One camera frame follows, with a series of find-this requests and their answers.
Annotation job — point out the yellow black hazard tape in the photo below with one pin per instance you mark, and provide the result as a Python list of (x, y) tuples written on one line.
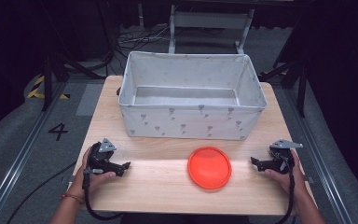
[(35, 90)]

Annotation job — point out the person's right hand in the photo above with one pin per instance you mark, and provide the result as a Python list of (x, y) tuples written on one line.
[(287, 182)]

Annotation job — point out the person's left hand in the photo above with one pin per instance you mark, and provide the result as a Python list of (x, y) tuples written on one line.
[(88, 183)]

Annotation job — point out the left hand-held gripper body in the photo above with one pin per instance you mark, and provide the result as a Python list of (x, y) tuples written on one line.
[(101, 161)]

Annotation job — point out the white printed fabric storage box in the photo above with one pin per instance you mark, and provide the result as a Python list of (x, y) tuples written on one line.
[(186, 123)]

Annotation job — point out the grey metal frame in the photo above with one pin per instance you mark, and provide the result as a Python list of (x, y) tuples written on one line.
[(209, 20)]

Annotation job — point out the black metal stand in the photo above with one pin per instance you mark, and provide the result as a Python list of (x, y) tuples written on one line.
[(301, 84), (48, 81)]

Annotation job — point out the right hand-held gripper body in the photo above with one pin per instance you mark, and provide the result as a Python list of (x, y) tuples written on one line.
[(278, 160)]

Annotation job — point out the orange round plate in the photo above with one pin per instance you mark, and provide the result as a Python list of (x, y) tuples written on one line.
[(209, 168)]

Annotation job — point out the grey metal floor rail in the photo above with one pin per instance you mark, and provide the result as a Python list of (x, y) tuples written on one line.
[(320, 158), (24, 149)]

